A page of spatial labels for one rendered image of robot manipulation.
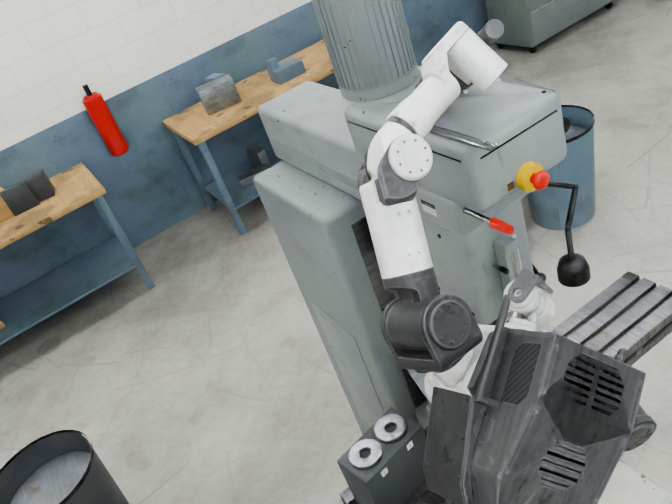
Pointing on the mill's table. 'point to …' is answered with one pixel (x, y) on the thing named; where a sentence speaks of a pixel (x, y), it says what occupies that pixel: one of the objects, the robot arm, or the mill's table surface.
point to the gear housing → (443, 210)
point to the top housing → (549, 147)
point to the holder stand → (386, 460)
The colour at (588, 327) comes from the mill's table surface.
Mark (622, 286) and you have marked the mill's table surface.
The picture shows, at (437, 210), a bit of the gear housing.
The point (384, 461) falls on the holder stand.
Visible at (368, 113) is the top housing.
